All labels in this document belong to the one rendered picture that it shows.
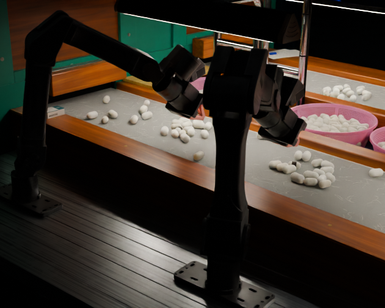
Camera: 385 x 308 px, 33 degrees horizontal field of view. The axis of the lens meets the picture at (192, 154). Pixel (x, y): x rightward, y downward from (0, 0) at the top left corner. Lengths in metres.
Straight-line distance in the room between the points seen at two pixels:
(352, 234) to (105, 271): 0.50
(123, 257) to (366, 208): 0.54
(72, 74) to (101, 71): 0.11
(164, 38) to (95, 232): 1.10
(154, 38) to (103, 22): 0.24
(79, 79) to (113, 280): 0.93
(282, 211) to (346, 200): 0.19
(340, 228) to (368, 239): 0.06
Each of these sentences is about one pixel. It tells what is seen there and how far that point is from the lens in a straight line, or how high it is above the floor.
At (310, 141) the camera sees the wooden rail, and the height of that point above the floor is 0.76.
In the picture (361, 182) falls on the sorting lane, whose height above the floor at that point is 0.74.
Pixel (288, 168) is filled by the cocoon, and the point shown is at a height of 0.76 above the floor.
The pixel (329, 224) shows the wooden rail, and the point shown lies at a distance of 1.34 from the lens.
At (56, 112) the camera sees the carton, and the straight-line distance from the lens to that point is 1.95.
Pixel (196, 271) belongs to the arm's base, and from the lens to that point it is 1.32.
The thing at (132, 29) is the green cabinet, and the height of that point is 0.93.
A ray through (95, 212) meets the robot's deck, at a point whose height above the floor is 0.67.
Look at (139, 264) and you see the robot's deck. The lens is 1.36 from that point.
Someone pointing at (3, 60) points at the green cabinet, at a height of 0.92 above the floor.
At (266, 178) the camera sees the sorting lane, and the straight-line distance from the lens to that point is 1.58.
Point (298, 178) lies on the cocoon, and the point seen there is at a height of 0.76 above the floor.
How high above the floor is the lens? 1.39
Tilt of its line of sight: 22 degrees down
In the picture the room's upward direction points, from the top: straight up
